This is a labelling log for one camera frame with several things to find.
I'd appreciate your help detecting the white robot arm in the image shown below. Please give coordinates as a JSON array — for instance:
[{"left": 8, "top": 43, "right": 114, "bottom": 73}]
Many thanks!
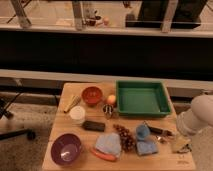
[{"left": 176, "top": 95, "right": 213, "bottom": 136}]

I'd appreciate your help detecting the green plastic tray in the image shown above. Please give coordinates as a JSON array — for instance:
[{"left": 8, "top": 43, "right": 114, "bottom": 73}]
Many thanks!
[{"left": 116, "top": 81, "right": 171, "bottom": 118}]

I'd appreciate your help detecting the orange fruit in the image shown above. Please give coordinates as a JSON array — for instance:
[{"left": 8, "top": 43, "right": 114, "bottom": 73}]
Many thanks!
[{"left": 106, "top": 95, "right": 116, "bottom": 106}]

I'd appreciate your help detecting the red bowl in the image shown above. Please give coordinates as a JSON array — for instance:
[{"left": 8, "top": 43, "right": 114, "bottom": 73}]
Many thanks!
[{"left": 81, "top": 86, "right": 103, "bottom": 106}]

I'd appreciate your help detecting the small metal cup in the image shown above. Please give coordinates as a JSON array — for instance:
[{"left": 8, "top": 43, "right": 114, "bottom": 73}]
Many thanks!
[{"left": 103, "top": 104, "right": 114, "bottom": 119}]

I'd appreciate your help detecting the white cup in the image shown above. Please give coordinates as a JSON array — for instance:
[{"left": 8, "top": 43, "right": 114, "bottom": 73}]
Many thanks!
[{"left": 69, "top": 106, "right": 86, "bottom": 124}]

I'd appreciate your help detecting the black rectangular block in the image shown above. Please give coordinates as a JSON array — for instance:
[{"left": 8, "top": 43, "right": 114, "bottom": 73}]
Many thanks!
[{"left": 82, "top": 121, "right": 105, "bottom": 132}]

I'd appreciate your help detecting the wooden table board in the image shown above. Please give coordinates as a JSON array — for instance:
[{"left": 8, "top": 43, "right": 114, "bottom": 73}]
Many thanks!
[{"left": 42, "top": 82, "right": 196, "bottom": 171}]

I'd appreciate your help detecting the light blue cloth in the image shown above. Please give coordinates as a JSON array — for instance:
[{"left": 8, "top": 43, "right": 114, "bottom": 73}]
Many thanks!
[{"left": 95, "top": 133, "right": 121, "bottom": 157}]

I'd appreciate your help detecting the bunch of dark grapes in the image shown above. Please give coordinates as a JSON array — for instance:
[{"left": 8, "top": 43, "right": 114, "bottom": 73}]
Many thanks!
[{"left": 113, "top": 124, "right": 135, "bottom": 152}]

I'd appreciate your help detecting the blue cup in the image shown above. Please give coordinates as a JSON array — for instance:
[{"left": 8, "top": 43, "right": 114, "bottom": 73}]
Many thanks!
[{"left": 136, "top": 124, "right": 150, "bottom": 141}]

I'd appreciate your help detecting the orange carrot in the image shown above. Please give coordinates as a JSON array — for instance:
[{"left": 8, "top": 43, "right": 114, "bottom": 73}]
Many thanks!
[{"left": 90, "top": 148, "right": 117, "bottom": 162}]

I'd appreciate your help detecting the purple bowl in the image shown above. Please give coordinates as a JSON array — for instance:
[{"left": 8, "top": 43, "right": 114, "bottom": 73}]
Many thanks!
[{"left": 51, "top": 133, "right": 82, "bottom": 166}]

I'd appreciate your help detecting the black office chair base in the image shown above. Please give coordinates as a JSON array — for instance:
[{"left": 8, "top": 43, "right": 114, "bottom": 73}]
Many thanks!
[{"left": 0, "top": 93, "right": 36, "bottom": 141}]

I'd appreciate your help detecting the black handled tool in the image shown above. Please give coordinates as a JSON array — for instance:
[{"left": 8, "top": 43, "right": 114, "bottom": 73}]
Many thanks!
[{"left": 145, "top": 122, "right": 173, "bottom": 136}]

